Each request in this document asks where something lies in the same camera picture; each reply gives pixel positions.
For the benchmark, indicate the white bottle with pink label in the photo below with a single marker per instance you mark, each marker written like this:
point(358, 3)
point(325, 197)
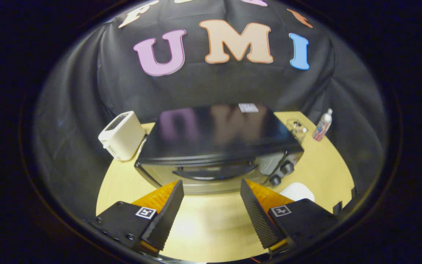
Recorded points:
point(322, 126)

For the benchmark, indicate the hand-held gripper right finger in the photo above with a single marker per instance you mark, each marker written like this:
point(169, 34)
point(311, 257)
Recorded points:
point(256, 216)

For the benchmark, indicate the black upright frame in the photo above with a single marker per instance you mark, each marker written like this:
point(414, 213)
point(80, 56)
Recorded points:
point(337, 209)

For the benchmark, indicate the white plate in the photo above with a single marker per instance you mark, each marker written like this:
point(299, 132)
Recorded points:
point(299, 191)

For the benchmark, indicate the white pop-up toaster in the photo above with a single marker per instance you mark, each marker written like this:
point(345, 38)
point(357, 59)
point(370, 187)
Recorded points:
point(123, 135)

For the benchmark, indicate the black toaster oven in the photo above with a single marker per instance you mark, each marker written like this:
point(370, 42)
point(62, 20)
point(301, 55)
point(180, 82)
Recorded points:
point(214, 135)

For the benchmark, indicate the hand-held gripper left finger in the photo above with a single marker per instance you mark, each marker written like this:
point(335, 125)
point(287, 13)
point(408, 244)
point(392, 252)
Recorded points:
point(167, 216)

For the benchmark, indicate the black backdrop cloth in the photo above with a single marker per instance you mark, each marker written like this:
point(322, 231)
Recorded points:
point(86, 91)

